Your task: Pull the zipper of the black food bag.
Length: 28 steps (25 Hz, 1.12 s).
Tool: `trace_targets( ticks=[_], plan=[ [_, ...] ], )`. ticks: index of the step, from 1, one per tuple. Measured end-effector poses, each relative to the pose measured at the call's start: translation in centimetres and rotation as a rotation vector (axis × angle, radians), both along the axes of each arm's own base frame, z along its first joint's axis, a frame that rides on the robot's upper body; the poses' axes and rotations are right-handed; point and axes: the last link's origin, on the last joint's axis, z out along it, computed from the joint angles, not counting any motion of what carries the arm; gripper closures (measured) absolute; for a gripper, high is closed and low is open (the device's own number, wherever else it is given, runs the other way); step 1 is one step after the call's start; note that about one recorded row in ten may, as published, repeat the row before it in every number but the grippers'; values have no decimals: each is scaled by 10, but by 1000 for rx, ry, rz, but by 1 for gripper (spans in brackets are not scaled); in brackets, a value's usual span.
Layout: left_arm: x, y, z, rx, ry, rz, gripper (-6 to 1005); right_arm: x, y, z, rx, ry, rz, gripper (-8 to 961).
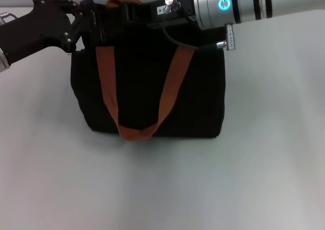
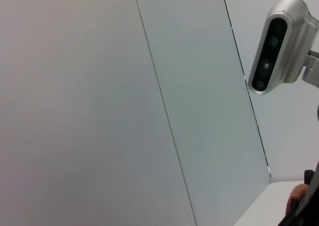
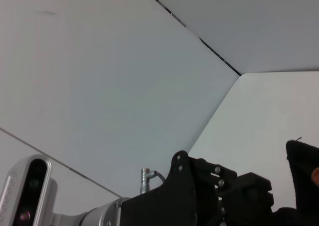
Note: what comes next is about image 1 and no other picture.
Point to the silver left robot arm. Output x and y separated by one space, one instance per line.
3 62

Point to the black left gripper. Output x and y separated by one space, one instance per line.
33 32

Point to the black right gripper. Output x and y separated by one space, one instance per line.
147 13

